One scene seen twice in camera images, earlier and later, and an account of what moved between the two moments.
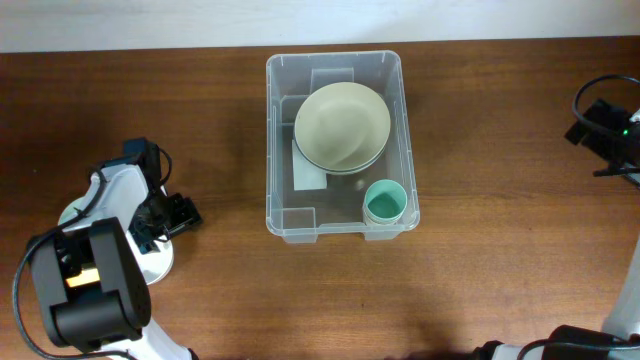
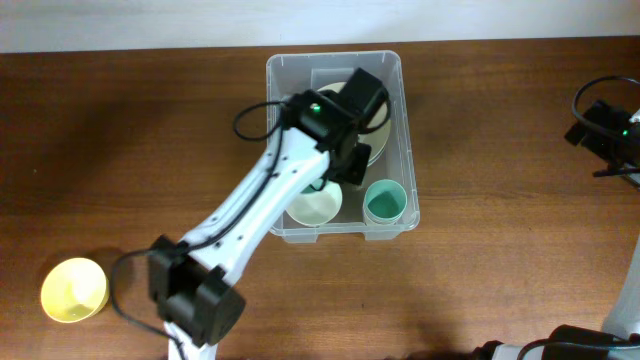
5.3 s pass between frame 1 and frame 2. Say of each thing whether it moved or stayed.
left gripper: moved
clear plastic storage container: stayed
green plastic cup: stayed
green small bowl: moved
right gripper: stayed
